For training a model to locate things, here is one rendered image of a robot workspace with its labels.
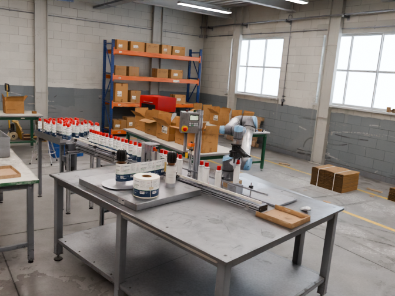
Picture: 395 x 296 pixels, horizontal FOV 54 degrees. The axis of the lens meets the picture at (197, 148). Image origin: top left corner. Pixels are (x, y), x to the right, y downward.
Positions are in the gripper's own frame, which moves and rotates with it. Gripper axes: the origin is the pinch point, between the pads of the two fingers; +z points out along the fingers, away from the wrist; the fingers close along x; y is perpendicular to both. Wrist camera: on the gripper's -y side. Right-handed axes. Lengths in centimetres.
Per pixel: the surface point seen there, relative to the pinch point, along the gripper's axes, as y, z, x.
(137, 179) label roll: 28, 5, 83
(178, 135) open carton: 214, 18, -134
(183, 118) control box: 54, -35, 15
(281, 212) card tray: -51, 23, 6
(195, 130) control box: 47, -25, 5
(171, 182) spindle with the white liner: 31, 14, 45
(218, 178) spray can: 5.2, 8.5, 17.0
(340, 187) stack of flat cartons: 63, 99, -376
